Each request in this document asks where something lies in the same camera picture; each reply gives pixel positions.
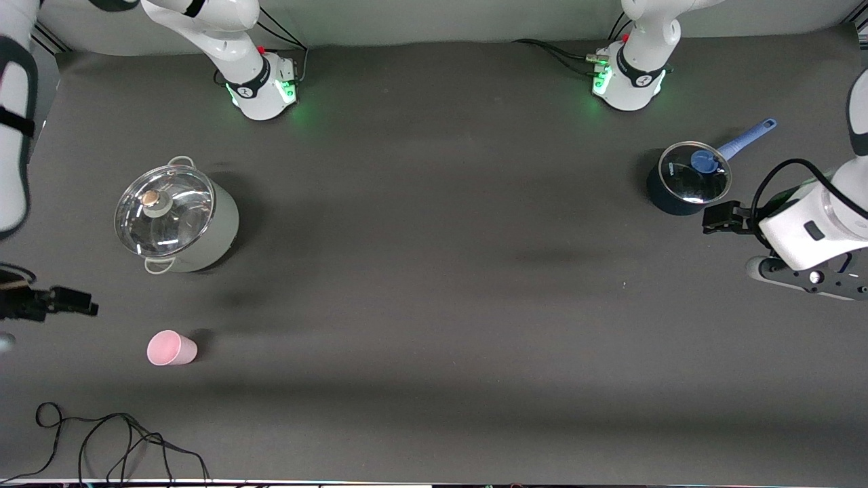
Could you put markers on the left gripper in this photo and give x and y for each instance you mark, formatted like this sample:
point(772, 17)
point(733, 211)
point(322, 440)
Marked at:
point(744, 219)

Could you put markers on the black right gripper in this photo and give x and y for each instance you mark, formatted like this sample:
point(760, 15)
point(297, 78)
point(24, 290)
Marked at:
point(20, 304)

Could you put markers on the pink plastic cup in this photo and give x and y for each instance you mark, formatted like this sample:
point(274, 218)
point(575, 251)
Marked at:
point(169, 348)

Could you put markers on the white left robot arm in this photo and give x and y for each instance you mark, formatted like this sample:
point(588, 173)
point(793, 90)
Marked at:
point(630, 85)

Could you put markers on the glass lid with blue knob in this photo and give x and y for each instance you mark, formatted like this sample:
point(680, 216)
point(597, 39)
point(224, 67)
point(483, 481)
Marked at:
point(686, 184)

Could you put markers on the dark blue saucepan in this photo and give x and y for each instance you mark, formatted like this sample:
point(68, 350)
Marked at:
point(668, 203)

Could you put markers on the glass lid with grey knob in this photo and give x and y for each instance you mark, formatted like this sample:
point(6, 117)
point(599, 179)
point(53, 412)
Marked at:
point(166, 217)

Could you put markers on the grey-green cooking pot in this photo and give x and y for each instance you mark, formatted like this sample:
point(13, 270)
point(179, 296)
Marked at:
point(213, 234)

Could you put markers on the dark grey table cover sheet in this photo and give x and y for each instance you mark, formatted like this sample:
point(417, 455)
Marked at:
point(434, 339)

